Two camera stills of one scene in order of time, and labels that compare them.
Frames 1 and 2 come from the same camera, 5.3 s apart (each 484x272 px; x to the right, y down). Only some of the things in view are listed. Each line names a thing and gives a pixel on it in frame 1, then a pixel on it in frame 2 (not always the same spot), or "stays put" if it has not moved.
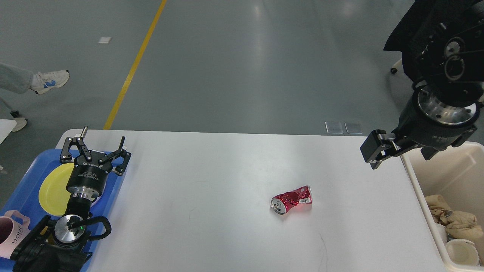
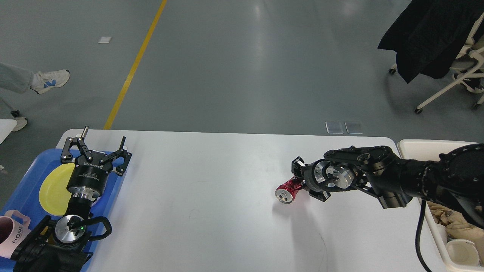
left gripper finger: [66, 156] stays put
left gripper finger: [120, 170] stays put
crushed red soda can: [281, 203] -> [286, 192]
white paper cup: [442, 232] stays put
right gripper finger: [378, 145] -> [296, 165]
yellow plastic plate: [55, 196] stays put
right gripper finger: [428, 152] -> [322, 196]
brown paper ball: [464, 225] stays put
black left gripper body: [87, 178] stays put
